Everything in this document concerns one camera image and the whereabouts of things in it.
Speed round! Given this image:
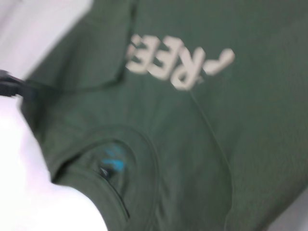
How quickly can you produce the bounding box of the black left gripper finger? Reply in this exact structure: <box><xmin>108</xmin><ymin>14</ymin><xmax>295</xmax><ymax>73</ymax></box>
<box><xmin>0</xmin><ymin>69</ymin><xmax>39</xmax><ymax>99</ymax></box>

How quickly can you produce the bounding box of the dark green FREE T-shirt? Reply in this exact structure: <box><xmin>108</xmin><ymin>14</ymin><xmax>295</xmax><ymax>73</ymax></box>
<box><xmin>20</xmin><ymin>0</ymin><xmax>308</xmax><ymax>231</ymax></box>

